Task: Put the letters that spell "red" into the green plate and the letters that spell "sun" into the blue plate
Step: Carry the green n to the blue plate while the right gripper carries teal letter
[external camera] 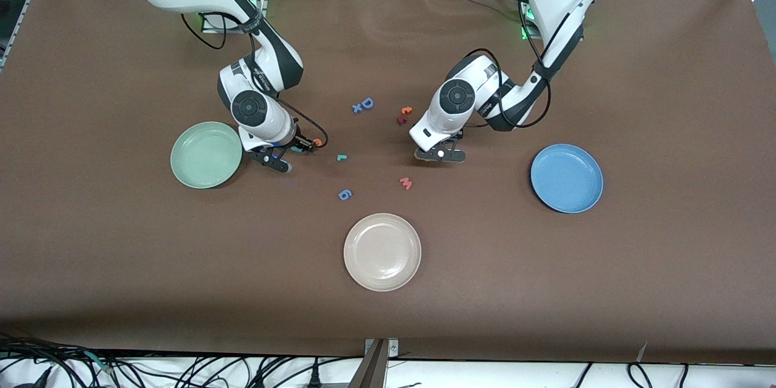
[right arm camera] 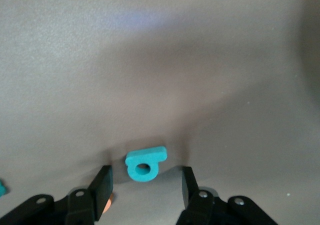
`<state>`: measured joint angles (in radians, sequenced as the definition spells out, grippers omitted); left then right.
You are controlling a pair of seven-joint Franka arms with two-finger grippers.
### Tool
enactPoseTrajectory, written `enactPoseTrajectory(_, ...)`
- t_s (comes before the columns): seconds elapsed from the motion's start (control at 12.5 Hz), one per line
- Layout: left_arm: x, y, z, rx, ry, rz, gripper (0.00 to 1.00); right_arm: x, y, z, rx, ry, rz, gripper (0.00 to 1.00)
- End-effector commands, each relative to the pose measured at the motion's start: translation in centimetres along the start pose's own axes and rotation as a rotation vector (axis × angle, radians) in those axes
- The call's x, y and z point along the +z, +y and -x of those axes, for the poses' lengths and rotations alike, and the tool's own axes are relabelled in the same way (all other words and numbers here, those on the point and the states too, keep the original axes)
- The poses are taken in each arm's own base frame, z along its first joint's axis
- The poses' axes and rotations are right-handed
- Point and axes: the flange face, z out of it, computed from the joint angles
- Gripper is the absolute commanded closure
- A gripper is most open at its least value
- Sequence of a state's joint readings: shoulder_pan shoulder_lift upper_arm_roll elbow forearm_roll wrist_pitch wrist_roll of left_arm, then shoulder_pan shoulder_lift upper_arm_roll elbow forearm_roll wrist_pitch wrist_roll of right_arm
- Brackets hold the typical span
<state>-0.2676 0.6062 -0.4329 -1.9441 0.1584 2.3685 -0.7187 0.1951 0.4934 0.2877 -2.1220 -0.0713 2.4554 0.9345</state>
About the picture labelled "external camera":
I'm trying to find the light green round plate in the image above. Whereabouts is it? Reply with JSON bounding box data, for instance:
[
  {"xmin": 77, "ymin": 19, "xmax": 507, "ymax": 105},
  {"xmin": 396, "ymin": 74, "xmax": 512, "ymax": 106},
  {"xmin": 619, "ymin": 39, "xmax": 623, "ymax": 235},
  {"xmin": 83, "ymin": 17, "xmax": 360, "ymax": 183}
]
[{"xmin": 170, "ymin": 121, "xmax": 244, "ymax": 190}]

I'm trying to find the blue round plate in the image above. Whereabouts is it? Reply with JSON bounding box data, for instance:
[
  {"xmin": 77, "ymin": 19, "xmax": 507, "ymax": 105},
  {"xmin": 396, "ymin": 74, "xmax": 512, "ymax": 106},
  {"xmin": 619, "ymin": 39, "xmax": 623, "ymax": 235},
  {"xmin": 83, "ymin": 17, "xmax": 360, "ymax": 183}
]
[{"xmin": 530, "ymin": 143, "xmax": 604, "ymax": 215}]

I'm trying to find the beige round plate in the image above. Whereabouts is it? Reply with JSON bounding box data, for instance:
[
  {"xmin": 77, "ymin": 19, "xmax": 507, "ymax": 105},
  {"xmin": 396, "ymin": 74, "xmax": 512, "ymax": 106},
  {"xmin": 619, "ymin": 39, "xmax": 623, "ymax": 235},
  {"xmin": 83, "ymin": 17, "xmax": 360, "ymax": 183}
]
[{"xmin": 343, "ymin": 212, "xmax": 423, "ymax": 293}]

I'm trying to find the brown table cover sheet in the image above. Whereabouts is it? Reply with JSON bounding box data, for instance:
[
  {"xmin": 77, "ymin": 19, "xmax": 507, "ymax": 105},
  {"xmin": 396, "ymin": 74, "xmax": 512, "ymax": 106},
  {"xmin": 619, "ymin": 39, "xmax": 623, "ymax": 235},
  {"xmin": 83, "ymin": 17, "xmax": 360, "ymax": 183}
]
[{"xmin": 0, "ymin": 0, "xmax": 776, "ymax": 366}]

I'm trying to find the grey aluminium profile bar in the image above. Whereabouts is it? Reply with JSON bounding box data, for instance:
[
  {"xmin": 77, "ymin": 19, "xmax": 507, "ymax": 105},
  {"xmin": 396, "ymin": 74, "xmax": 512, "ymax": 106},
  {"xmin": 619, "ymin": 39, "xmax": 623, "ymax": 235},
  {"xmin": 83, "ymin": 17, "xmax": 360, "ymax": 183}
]
[{"xmin": 349, "ymin": 339, "xmax": 389, "ymax": 388}]

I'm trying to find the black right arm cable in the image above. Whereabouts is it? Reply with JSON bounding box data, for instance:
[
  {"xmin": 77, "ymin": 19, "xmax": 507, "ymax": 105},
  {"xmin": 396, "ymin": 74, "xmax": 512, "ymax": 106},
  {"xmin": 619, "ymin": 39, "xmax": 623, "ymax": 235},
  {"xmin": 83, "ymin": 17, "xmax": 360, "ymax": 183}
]
[{"xmin": 181, "ymin": 9, "xmax": 329, "ymax": 151}]

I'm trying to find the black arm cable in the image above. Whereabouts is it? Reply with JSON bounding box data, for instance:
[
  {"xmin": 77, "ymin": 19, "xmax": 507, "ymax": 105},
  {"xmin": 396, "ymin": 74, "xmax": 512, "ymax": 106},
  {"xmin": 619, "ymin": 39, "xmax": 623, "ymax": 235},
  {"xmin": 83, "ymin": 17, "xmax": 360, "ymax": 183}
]
[
  {"xmin": 181, "ymin": 9, "xmax": 329, "ymax": 151},
  {"xmin": 464, "ymin": 0, "xmax": 552, "ymax": 131}
]

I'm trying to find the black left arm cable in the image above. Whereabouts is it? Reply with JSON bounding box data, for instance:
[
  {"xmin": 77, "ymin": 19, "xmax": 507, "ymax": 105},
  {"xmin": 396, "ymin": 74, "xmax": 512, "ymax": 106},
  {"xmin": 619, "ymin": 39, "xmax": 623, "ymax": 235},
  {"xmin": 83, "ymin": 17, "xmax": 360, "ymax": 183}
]
[{"xmin": 464, "ymin": 0, "xmax": 552, "ymax": 131}]

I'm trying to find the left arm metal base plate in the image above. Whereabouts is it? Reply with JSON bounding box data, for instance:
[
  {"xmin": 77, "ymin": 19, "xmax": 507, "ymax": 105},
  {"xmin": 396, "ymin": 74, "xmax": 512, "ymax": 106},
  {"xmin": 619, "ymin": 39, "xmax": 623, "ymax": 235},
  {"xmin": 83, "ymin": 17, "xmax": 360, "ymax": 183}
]
[{"xmin": 519, "ymin": 0, "xmax": 546, "ymax": 41}]

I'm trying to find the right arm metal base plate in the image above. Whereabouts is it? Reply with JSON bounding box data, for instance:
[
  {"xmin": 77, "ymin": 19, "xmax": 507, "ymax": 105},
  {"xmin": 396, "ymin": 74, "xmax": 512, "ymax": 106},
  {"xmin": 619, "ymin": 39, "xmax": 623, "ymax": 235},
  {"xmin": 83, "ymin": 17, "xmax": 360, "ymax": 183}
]
[{"xmin": 201, "ymin": 0, "xmax": 269, "ymax": 35}]

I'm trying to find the small metal corner bracket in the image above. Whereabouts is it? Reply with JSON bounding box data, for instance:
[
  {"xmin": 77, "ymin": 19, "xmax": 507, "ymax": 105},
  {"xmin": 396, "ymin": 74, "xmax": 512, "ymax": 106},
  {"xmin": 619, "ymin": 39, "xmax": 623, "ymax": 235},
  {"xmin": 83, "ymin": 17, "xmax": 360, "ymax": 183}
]
[{"xmin": 364, "ymin": 338, "xmax": 400, "ymax": 360}]

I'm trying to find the black looped floor cable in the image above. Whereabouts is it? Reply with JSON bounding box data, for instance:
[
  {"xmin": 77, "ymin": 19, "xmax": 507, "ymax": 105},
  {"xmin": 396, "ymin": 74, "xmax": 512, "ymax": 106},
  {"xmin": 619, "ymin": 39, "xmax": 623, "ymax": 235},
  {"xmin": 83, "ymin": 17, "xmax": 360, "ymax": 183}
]
[{"xmin": 627, "ymin": 362, "xmax": 654, "ymax": 388}]

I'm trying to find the green tipped cable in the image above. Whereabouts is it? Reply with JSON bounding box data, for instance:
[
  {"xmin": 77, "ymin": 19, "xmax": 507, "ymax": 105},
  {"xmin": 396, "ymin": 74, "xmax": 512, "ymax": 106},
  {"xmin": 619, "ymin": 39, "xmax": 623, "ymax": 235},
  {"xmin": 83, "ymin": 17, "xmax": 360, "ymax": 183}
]
[{"xmin": 84, "ymin": 350, "xmax": 115, "ymax": 375}]

